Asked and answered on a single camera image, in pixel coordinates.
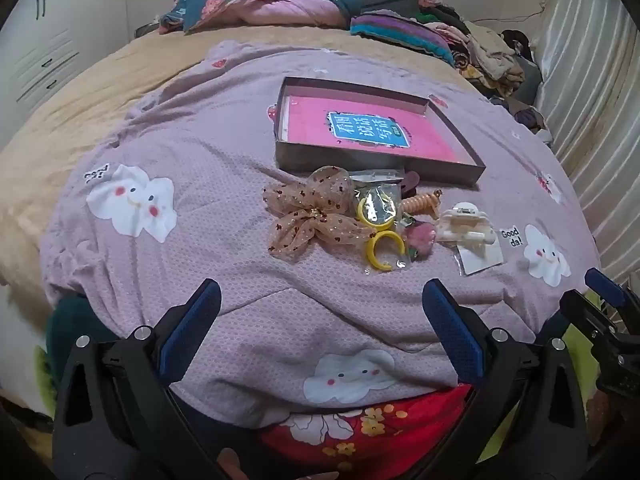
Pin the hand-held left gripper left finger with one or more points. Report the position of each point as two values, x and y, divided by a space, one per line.
192 325

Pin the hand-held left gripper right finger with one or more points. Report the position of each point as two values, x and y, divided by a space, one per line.
452 327

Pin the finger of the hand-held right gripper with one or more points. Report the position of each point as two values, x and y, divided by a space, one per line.
602 281
615 345

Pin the pink plush hair clip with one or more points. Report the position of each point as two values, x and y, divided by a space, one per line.
422 237

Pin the white claw hair clip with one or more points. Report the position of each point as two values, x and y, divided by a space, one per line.
462 220

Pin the beige tulle bow hair clip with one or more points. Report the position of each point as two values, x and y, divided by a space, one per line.
300 195

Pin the grey cardboard box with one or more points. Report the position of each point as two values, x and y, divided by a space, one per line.
320 162

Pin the clear plastic jewelry bag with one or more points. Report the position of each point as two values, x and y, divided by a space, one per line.
380 195

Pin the white paper card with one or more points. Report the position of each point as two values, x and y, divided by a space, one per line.
482 260

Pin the purple cloud print blanket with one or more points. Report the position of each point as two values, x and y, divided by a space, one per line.
200 210

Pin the dark green cloth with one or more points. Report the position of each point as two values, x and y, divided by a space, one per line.
65 320

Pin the red floral cloth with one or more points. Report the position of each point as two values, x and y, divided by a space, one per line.
375 435

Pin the maroon hair clip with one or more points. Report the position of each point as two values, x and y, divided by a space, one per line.
411 182

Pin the cream striped curtain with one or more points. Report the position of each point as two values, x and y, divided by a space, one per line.
590 85

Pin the pink book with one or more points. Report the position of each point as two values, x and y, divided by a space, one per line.
310 120

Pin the tan bedsheet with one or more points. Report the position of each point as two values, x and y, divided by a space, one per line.
75 110

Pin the pile of clothes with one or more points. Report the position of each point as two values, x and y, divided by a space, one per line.
495 55

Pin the striped folded blanket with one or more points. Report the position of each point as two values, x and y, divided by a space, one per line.
400 30

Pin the white wardrobe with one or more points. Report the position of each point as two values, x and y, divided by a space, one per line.
50 35

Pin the blue pink floral quilt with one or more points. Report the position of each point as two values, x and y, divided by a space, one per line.
280 10

